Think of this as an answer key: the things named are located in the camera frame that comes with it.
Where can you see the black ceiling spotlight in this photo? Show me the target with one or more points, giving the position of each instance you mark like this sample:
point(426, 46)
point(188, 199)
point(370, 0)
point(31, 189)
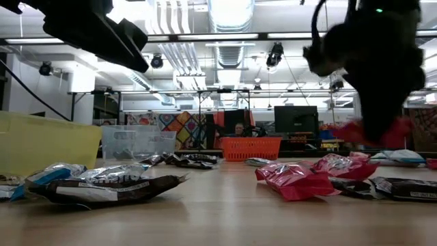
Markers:
point(274, 54)
point(157, 61)
point(337, 84)
point(45, 68)

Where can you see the yellow translucent plastic bin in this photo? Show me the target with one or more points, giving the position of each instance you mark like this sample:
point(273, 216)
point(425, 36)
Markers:
point(44, 143)

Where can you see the orange plastic basket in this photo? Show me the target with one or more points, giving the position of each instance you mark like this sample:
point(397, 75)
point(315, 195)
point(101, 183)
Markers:
point(251, 148)

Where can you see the white LED light bar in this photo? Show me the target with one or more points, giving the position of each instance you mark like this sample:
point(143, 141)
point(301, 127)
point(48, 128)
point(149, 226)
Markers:
point(218, 36)
point(34, 40)
point(428, 33)
point(290, 35)

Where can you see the white blue Hershey's candy bar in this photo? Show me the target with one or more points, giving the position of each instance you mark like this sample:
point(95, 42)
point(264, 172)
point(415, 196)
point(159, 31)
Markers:
point(404, 155)
point(257, 162)
point(51, 174)
point(7, 192)
point(112, 171)
point(377, 156)

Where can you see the clear plastic bin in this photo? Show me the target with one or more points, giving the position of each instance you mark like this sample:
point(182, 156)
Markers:
point(136, 140)

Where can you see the colourful patchwork quilt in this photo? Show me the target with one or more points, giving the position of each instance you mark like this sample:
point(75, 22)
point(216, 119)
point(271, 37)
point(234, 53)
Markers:
point(184, 130)

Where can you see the silver ceiling air duct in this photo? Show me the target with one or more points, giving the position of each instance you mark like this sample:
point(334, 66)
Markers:
point(230, 20)

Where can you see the brown patterned hanging cloth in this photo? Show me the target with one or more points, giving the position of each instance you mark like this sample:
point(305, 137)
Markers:
point(425, 130)

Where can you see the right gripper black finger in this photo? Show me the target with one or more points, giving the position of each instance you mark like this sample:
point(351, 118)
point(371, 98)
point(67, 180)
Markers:
point(392, 109)
point(367, 109)

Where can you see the black table frame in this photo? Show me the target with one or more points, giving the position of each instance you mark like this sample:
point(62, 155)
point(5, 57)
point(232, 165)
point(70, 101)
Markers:
point(307, 154)

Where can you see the background wooden table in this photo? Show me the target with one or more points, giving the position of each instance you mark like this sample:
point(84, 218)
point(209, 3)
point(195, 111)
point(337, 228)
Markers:
point(333, 140)

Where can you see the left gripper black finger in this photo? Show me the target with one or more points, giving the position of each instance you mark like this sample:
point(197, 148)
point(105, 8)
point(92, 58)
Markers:
point(134, 34)
point(102, 44)

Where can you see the black computer monitor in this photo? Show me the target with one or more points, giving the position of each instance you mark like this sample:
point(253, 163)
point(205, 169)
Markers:
point(295, 119)

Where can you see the floral patterned cloth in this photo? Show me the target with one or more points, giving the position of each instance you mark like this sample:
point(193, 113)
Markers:
point(141, 119)

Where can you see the blue storage bin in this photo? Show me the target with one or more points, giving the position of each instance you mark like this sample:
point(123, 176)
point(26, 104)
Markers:
point(324, 134)

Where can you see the black overhead frame beam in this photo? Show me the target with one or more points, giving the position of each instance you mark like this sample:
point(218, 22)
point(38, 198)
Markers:
point(164, 37)

